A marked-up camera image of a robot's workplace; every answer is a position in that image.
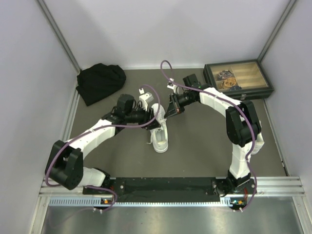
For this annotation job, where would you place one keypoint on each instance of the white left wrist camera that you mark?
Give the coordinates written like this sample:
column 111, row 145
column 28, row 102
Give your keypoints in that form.
column 145, row 98

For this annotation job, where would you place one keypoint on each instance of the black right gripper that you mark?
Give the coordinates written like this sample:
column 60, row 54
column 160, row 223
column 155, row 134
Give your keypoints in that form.
column 175, row 107

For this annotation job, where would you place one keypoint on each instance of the black crumpled cloth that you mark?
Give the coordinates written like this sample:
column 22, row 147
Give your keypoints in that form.
column 99, row 82

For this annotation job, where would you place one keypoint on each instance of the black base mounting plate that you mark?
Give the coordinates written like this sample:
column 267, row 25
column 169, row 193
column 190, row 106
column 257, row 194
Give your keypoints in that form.
column 174, row 189

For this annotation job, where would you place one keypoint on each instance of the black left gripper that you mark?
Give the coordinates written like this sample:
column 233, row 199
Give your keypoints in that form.
column 146, row 116

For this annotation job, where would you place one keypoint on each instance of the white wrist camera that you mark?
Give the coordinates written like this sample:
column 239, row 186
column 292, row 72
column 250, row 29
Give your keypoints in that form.
column 145, row 98
column 172, row 86

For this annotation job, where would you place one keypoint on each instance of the black compartment box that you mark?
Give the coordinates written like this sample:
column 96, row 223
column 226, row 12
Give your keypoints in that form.
column 240, row 80

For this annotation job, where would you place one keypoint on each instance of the white sneaker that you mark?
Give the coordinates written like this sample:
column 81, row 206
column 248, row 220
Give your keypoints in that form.
column 259, row 142
column 161, row 112

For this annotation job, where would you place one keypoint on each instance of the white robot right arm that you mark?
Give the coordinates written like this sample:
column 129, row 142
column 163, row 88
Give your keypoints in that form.
column 243, row 128

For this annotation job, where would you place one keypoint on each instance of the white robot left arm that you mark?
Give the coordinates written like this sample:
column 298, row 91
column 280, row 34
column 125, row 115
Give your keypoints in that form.
column 66, row 161

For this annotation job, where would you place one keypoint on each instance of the white shoelace of shoe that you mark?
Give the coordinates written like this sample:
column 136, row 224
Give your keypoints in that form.
column 159, row 136

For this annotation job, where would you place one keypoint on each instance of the grey slotted cable duct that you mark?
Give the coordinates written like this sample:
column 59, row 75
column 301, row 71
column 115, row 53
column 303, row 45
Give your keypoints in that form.
column 100, row 202

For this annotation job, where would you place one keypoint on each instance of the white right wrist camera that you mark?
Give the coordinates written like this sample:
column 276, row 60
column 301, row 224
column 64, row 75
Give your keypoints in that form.
column 172, row 86

